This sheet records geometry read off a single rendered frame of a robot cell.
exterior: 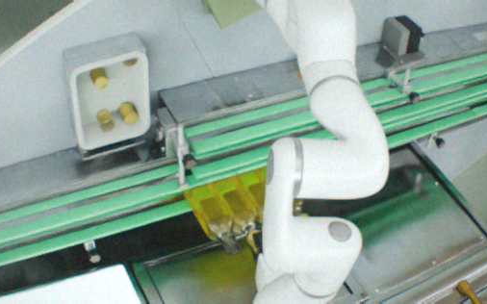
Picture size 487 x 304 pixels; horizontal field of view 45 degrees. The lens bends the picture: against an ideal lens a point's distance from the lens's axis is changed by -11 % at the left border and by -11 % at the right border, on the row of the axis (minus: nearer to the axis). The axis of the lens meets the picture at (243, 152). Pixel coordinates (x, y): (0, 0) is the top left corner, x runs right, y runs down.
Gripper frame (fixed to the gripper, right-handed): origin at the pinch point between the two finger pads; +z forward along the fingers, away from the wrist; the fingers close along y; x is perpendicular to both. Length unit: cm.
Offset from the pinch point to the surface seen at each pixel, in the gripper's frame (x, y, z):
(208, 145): 8.5, 13.8, 17.9
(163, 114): 17.2, 15.5, 28.0
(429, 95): -57, 7, 39
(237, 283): 4.3, -12.6, 0.0
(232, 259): 4.0, -12.6, 7.3
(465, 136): -99, -35, 67
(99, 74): 31, 28, 28
